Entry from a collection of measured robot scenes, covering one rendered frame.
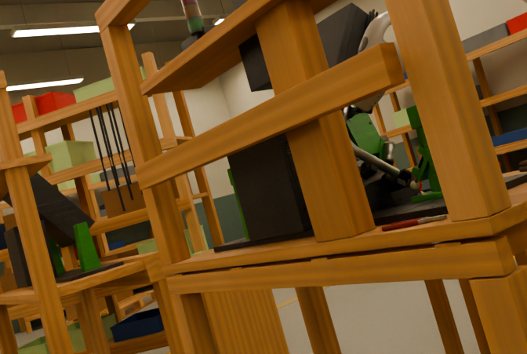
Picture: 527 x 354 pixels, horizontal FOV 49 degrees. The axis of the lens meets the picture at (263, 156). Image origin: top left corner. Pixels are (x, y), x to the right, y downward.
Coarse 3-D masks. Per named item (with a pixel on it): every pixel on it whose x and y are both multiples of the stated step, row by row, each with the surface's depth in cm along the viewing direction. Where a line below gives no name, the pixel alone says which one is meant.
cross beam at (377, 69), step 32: (352, 64) 127; (384, 64) 120; (288, 96) 146; (320, 96) 137; (352, 96) 129; (224, 128) 170; (256, 128) 158; (288, 128) 148; (160, 160) 206; (192, 160) 188
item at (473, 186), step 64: (384, 0) 123; (448, 0) 121; (128, 64) 233; (320, 64) 150; (448, 64) 116; (128, 128) 233; (320, 128) 146; (448, 128) 117; (320, 192) 150; (448, 192) 119
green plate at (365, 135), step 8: (352, 104) 193; (352, 120) 189; (360, 120) 191; (368, 120) 193; (352, 128) 187; (360, 128) 189; (368, 128) 191; (352, 136) 186; (360, 136) 187; (368, 136) 189; (376, 136) 191; (360, 144) 186; (368, 144) 187; (376, 144) 189; (368, 152) 186; (376, 152) 188
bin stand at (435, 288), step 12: (432, 288) 225; (444, 288) 226; (468, 288) 236; (432, 300) 226; (444, 300) 225; (468, 300) 237; (444, 312) 223; (468, 312) 239; (444, 324) 224; (480, 324) 235; (444, 336) 225; (456, 336) 225; (480, 336) 236; (444, 348) 226; (456, 348) 223; (480, 348) 237
